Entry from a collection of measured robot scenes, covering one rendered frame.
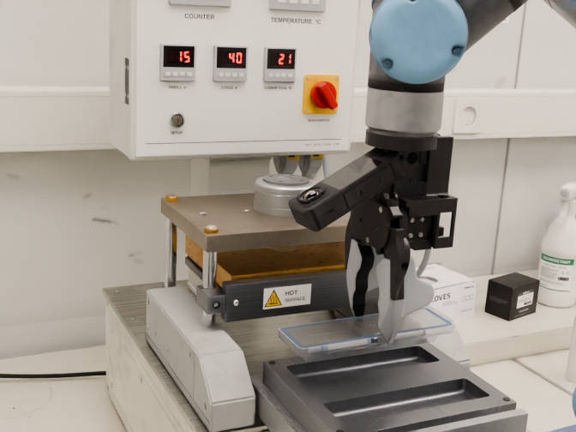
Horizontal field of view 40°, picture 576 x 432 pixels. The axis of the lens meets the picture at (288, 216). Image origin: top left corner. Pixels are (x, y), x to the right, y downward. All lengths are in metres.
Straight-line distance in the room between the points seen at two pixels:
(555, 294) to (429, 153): 0.93
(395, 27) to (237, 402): 0.42
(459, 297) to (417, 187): 0.75
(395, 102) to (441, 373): 0.29
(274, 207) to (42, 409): 0.52
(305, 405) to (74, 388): 0.64
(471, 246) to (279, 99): 0.83
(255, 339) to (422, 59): 0.54
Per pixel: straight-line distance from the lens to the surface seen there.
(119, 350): 1.19
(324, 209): 0.75
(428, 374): 0.86
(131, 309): 1.16
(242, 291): 0.90
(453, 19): 0.65
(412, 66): 0.64
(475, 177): 1.79
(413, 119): 0.77
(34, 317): 1.47
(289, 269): 0.94
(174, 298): 1.00
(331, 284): 0.95
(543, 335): 1.58
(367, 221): 0.81
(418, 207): 0.79
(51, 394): 1.33
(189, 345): 0.88
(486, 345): 1.50
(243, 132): 1.10
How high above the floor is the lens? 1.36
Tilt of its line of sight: 15 degrees down
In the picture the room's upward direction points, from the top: 3 degrees clockwise
